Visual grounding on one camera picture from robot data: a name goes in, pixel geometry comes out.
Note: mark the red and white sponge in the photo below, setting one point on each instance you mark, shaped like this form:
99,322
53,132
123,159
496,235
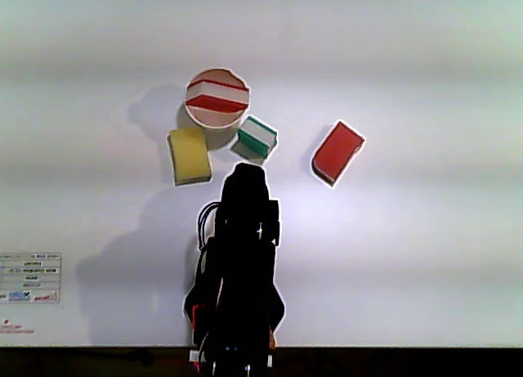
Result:
216,95

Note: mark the green and white sponge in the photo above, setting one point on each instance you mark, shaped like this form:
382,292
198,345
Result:
256,137

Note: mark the yellow sponge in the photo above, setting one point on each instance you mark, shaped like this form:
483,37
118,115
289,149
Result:
189,154

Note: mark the white paper cup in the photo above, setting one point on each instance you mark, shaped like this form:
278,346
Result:
204,117

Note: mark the flat red sponge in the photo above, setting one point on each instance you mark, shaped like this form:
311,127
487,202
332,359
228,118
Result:
337,152

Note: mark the printed paper label sheet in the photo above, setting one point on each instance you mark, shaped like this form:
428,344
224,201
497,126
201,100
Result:
30,276

